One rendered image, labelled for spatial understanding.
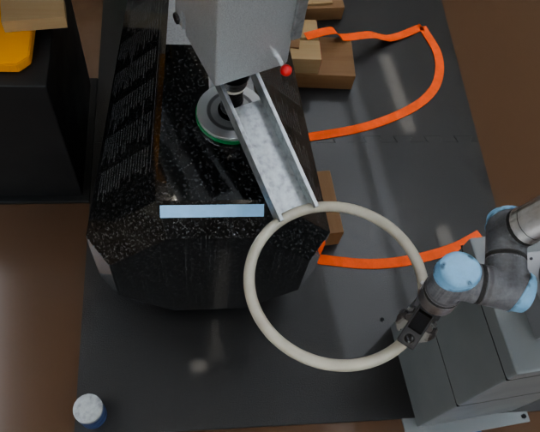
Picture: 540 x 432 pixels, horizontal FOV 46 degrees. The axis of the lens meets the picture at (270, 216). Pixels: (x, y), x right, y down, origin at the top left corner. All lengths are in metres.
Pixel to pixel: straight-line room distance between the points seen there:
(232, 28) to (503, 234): 0.78
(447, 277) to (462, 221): 1.55
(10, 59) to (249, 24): 0.94
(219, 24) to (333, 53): 1.69
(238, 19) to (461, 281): 0.77
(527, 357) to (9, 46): 1.82
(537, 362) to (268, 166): 0.89
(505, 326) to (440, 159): 1.38
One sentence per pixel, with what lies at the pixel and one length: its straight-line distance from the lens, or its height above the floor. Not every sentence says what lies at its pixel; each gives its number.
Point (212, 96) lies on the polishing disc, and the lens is 2.02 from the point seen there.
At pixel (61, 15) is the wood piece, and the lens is 2.27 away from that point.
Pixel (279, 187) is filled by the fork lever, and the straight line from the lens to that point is 1.78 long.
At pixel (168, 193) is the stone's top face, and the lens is 1.86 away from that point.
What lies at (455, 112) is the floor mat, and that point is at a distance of 3.26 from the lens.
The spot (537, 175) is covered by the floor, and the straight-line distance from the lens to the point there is 3.25.
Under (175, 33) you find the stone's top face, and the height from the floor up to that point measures 0.80.
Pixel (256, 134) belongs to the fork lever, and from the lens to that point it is 1.81.
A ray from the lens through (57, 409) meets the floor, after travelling 2.51.
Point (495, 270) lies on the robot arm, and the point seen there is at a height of 1.21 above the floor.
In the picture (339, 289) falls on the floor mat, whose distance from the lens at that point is 2.63.
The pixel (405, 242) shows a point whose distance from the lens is 1.75.
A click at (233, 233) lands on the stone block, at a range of 1.88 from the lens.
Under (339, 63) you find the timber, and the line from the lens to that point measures 3.13.
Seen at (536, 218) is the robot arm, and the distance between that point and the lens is 1.43.
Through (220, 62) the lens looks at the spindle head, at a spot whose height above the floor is 1.20.
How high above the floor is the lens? 2.42
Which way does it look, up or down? 62 degrees down
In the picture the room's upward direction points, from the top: 13 degrees clockwise
